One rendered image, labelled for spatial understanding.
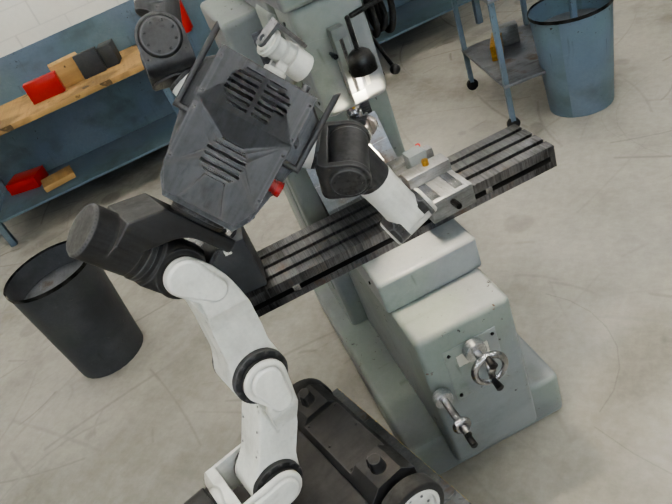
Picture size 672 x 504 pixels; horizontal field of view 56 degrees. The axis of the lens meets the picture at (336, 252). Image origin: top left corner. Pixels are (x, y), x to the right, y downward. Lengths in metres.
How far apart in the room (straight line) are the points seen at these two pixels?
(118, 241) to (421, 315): 1.01
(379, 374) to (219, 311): 1.27
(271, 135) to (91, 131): 5.08
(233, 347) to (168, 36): 0.68
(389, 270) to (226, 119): 0.93
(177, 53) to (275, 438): 0.95
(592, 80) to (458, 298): 2.38
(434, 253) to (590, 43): 2.29
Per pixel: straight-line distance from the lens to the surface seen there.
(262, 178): 1.21
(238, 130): 1.20
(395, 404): 2.44
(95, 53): 5.52
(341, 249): 1.99
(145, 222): 1.27
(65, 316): 3.43
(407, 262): 1.97
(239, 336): 1.48
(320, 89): 1.79
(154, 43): 1.32
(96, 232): 1.26
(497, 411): 2.24
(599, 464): 2.42
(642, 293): 2.94
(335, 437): 1.91
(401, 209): 1.47
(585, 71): 4.07
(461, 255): 2.00
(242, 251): 1.91
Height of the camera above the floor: 2.03
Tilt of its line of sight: 34 degrees down
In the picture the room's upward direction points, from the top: 23 degrees counter-clockwise
